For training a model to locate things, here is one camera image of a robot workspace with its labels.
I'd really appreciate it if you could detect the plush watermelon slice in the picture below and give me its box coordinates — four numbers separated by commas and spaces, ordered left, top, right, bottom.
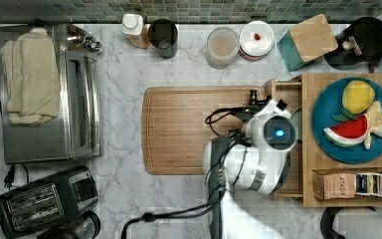
323, 115, 369, 147

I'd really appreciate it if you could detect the stainless steel toaster oven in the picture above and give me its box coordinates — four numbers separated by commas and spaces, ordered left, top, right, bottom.
0, 24, 101, 164

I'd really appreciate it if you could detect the white capped bottle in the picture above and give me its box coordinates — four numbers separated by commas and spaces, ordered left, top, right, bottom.
121, 13, 149, 49

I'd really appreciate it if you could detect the green ceramic bowl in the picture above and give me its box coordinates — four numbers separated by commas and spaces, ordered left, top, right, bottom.
290, 108, 302, 140

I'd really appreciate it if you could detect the brown Stash tea box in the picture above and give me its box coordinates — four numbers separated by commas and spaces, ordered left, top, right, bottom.
312, 173, 356, 200

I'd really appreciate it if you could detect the wooden drawer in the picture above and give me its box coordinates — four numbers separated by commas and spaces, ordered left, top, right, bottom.
265, 80, 303, 201

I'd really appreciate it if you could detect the bamboo cutting board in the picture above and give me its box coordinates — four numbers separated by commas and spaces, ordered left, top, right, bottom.
141, 86, 265, 175

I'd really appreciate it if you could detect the beige folded towel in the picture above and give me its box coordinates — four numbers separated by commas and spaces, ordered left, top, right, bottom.
0, 28, 61, 125

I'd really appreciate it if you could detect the black toaster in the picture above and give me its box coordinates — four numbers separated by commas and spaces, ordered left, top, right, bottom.
0, 165, 98, 239

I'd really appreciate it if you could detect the dark metal cup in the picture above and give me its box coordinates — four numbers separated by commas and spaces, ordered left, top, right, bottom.
147, 19, 178, 59

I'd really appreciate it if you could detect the black coffee grinder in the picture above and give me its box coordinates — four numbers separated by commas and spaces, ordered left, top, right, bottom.
37, 211, 100, 239

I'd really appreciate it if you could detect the black drawer handle bar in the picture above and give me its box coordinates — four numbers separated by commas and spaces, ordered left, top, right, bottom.
249, 90, 260, 106

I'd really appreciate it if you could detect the black kettle with grey cloth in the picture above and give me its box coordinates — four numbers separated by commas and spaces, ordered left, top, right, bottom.
320, 207, 382, 239

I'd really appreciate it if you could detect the teal box with wooden lid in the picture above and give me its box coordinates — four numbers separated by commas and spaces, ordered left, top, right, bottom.
277, 14, 338, 71

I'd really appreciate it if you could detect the black power plug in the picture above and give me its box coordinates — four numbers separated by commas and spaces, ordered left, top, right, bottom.
4, 165, 15, 189

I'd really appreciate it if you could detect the wooden drawer cabinet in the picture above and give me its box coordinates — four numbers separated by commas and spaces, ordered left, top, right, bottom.
294, 73, 382, 207

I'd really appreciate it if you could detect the small tea packet box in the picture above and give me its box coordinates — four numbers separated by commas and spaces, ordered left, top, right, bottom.
355, 172, 382, 197

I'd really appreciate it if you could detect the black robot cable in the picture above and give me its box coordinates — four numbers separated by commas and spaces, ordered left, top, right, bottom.
120, 107, 270, 239

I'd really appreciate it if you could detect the stack of plates with lid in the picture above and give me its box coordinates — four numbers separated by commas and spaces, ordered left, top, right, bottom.
239, 21, 275, 61

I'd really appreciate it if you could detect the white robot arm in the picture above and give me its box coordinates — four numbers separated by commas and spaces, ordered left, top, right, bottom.
203, 100, 298, 239

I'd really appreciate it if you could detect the blue plate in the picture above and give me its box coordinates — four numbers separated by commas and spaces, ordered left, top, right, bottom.
311, 78, 382, 164

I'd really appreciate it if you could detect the plush banana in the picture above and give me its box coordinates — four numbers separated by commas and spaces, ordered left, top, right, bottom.
364, 101, 382, 149

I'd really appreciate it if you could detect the yellow plush lemon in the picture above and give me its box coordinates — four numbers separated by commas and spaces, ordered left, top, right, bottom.
332, 80, 375, 122

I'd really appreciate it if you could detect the black pan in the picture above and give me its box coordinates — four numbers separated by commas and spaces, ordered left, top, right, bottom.
324, 17, 382, 70

